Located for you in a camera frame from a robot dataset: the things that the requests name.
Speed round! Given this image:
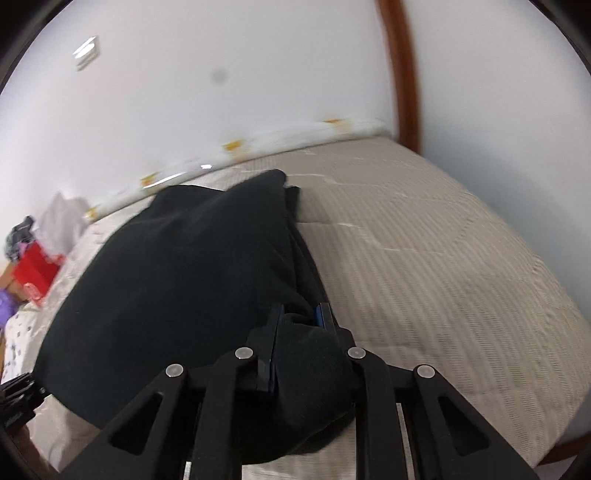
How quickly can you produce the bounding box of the white roll with yellow print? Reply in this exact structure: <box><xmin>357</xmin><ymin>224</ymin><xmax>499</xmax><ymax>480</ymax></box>
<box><xmin>84</xmin><ymin>118</ymin><xmax>388</xmax><ymax>224</ymax></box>

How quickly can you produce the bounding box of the orange wooden side table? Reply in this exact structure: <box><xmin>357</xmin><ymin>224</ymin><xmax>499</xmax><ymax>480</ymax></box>
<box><xmin>0</xmin><ymin>263</ymin><xmax>28</xmax><ymax>303</ymax></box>

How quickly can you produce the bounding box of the red paper shopping bag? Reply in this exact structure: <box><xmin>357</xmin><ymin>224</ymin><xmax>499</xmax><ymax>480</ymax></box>
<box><xmin>13</xmin><ymin>241</ymin><xmax>65</xmax><ymax>307</ymax></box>

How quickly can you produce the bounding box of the black sweatshirt with white print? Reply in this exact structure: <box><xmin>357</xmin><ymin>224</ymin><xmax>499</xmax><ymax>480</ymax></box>
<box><xmin>33</xmin><ymin>170</ymin><xmax>355</xmax><ymax>464</ymax></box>

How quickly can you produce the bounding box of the white wall light switch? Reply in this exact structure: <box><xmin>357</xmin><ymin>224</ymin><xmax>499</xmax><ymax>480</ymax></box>
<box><xmin>72</xmin><ymin>36</ymin><xmax>100</xmax><ymax>71</ymax></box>

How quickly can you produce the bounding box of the purple item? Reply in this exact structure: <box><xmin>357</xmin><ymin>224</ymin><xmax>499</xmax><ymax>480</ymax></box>
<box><xmin>0</xmin><ymin>289</ymin><xmax>19</xmax><ymax>330</ymax></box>

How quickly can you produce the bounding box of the plaid dark clothing pile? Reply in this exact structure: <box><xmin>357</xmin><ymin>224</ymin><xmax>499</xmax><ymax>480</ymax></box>
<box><xmin>4</xmin><ymin>216</ymin><xmax>35</xmax><ymax>263</ymax></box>

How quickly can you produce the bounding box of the white plastic shopping bag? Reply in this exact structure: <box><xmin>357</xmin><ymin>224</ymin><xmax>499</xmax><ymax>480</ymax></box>
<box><xmin>33</xmin><ymin>192</ymin><xmax>89</xmax><ymax>257</ymax></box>

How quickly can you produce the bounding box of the brown wooden door frame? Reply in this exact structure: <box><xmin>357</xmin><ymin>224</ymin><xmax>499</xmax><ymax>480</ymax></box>
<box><xmin>377</xmin><ymin>0</ymin><xmax>422</xmax><ymax>154</ymax></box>

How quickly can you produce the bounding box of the striped quilted mattress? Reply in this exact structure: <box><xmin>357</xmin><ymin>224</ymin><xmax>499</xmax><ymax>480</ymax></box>
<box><xmin>2</xmin><ymin>135</ymin><xmax>591</xmax><ymax>480</ymax></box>

